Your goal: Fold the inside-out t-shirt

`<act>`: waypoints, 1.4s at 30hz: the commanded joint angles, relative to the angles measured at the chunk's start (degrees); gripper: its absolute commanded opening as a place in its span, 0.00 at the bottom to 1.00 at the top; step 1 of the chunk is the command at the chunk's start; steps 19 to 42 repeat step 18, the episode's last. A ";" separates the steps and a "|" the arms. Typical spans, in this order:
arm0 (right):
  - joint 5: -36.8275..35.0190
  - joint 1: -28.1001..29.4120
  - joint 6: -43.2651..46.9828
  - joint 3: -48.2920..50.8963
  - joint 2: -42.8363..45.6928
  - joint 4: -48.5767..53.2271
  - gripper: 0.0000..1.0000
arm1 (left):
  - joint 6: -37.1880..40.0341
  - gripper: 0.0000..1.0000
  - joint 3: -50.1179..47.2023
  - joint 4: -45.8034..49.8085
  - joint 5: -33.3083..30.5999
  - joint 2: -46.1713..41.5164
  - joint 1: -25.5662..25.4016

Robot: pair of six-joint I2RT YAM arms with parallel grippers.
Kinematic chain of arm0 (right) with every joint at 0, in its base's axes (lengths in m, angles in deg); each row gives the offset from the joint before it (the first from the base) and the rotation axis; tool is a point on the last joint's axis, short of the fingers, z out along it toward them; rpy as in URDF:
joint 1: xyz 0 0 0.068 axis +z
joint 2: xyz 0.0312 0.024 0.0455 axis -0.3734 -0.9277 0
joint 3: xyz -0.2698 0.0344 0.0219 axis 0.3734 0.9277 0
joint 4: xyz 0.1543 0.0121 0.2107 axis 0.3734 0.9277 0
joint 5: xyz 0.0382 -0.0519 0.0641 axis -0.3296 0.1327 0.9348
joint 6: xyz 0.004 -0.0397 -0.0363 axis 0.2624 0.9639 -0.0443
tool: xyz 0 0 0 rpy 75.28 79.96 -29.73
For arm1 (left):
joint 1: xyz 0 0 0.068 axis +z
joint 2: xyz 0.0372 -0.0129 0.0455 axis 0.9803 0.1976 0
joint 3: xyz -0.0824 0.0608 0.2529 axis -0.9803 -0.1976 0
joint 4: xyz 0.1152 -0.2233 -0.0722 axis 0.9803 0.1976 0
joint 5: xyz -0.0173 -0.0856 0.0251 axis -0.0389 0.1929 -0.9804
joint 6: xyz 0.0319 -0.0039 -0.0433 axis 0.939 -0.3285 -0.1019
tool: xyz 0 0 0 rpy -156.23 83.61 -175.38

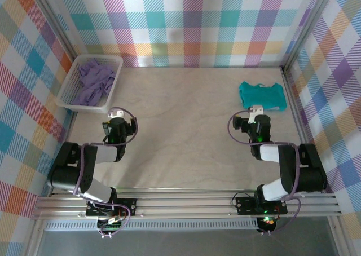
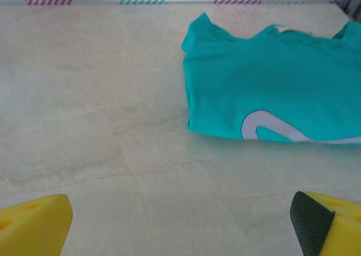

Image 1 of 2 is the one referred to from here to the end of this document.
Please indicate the teal printed t-shirt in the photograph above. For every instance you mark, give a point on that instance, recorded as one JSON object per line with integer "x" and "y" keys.
{"x": 262, "y": 96}

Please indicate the white plastic mesh basket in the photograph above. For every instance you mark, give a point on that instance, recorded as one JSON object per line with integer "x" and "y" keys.
{"x": 70, "y": 78}

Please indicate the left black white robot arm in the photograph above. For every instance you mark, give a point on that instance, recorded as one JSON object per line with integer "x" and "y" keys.
{"x": 66, "y": 174}

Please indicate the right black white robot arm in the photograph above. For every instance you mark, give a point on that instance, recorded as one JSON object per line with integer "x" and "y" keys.
{"x": 310, "y": 174}

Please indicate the purple crumpled t-shirt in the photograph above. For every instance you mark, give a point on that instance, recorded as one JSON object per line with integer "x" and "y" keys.
{"x": 93, "y": 84}

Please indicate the circuit board with LEDs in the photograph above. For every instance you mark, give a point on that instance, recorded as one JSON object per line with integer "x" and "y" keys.
{"x": 266, "y": 223}

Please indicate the green terminal circuit board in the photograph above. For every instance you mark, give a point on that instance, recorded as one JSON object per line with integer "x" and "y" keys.
{"x": 110, "y": 227}

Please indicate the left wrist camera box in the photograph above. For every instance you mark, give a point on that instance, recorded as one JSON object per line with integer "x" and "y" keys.
{"x": 115, "y": 113}

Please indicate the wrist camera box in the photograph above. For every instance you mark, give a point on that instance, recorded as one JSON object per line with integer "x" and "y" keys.
{"x": 115, "y": 113}
{"x": 256, "y": 110}

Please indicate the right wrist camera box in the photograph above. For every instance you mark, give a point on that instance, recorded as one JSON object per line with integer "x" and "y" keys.
{"x": 256, "y": 110}

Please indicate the aluminium side rail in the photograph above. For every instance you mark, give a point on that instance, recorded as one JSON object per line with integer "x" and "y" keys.
{"x": 65, "y": 143}
{"x": 296, "y": 112}

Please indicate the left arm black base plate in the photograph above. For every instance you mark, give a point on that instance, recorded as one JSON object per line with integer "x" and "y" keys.
{"x": 129, "y": 205}

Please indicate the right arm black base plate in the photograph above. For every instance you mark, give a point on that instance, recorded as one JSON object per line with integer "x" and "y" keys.
{"x": 245, "y": 205}

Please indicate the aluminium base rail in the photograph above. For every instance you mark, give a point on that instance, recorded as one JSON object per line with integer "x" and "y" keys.
{"x": 183, "y": 206}

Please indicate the aluminium frame post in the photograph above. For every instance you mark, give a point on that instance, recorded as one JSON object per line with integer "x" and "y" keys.
{"x": 307, "y": 27}
{"x": 61, "y": 30}

